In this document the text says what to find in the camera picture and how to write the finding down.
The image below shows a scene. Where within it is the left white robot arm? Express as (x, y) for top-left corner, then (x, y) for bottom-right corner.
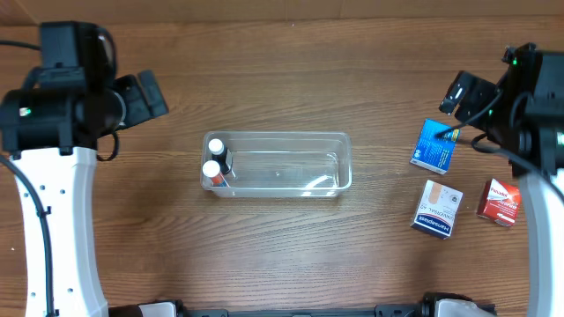
(1, 69), (182, 316)

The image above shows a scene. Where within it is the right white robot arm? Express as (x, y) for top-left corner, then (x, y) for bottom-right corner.
(440, 70), (563, 316)

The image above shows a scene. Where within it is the blue medicine box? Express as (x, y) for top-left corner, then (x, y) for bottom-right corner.
(410, 119), (460, 174)

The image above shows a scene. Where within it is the white Hansaplast plaster box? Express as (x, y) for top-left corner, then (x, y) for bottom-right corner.
(411, 180), (464, 240)

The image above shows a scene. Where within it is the black tube white cap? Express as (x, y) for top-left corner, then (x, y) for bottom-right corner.
(208, 138), (233, 174)

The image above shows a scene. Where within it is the orange tube white cap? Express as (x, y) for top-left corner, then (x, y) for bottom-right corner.
(202, 160), (229, 188)

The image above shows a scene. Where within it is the red Panadol box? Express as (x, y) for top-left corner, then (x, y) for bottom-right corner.
(476, 179), (522, 226)

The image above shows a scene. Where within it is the clear plastic container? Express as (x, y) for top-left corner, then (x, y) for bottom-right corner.
(200, 131), (353, 198)

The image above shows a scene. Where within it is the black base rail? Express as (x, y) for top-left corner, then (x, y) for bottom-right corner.
(108, 291), (498, 317)

